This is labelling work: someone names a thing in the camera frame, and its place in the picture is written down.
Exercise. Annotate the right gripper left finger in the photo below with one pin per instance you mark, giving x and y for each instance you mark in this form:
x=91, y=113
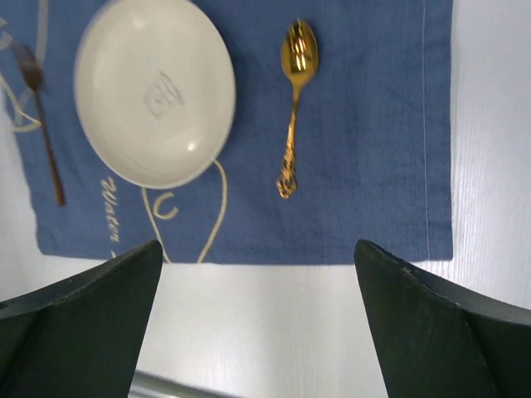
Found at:
x=81, y=336

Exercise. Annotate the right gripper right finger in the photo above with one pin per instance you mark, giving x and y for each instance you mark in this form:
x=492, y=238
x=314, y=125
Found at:
x=435, y=338

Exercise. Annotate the blue fish placemat cloth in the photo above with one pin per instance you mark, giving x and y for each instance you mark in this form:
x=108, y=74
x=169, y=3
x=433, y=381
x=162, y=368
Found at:
x=373, y=144

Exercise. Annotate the cream ceramic plate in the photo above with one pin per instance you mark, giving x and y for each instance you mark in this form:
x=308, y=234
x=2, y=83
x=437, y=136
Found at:
x=155, y=90

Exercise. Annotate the brown fork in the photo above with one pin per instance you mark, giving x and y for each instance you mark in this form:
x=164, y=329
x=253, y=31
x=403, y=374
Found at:
x=33, y=77

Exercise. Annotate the gold metal spoon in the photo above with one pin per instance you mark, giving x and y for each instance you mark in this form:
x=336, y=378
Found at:
x=299, y=57

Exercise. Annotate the aluminium rail frame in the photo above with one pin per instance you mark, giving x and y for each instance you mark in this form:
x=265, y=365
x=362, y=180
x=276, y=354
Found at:
x=150, y=386

